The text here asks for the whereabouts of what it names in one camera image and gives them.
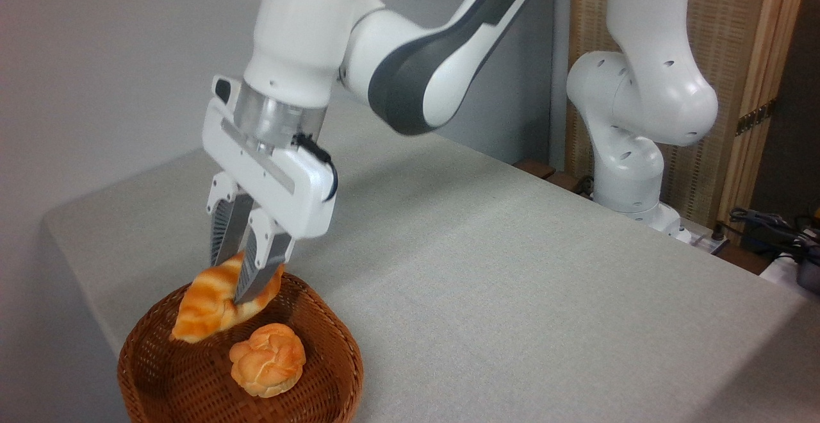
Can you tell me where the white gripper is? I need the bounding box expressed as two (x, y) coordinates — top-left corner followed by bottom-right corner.
(202, 76), (338, 305)

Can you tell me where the long braided bread loaf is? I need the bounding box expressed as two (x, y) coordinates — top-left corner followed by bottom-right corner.
(172, 251), (285, 344)

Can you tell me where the round knotted bread roll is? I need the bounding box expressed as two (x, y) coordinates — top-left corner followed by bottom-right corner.
(229, 323), (306, 399)

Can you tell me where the brown wicker basket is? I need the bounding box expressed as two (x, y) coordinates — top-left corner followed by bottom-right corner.
(117, 272), (364, 423)

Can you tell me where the grey tablecloth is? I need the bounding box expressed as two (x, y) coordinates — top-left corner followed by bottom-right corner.
(42, 93), (820, 423)

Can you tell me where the brown wooden base board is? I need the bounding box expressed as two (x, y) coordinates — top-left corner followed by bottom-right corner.
(514, 160), (593, 198)

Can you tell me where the wooden rattan folding screen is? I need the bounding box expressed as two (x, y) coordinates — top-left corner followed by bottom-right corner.
(565, 0), (812, 225)

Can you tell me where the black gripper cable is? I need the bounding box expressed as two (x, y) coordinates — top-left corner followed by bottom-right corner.
(295, 132), (339, 203)

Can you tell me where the black cable bundle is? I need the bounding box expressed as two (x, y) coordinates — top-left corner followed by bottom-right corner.
(714, 207), (820, 263)

